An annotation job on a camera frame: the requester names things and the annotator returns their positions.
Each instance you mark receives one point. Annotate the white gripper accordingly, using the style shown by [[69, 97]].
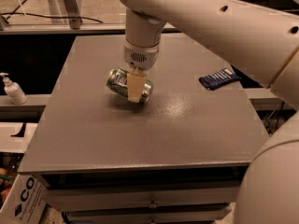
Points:
[[140, 58]]

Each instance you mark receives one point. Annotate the green soda can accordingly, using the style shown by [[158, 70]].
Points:
[[117, 82]]

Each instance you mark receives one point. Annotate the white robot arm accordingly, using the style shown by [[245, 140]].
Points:
[[263, 44]]

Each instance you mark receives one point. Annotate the blue snack packet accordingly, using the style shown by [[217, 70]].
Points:
[[218, 79]]

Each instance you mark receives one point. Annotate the white pump bottle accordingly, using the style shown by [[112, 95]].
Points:
[[13, 90]]

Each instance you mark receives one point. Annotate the grey top drawer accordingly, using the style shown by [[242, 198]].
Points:
[[91, 199]]

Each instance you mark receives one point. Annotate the grey drawer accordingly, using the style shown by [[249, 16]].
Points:
[[91, 199], [185, 214]]

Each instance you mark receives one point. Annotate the grey lower drawer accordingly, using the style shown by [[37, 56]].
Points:
[[185, 214]]

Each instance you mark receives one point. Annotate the white paper sheet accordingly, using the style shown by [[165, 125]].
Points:
[[16, 136]]

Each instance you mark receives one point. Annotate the white cardboard box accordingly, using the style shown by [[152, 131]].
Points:
[[24, 204]]

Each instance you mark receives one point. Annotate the left metal bracket post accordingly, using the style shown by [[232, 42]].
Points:
[[73, 8]]

